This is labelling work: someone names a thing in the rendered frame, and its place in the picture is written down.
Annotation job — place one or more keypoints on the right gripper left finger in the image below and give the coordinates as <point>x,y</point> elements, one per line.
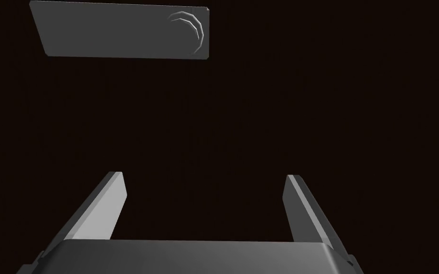
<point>98,213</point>

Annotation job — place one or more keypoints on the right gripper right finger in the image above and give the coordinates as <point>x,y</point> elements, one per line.
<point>304,217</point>

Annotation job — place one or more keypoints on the grey drawer front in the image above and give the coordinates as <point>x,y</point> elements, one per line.
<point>113,32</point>

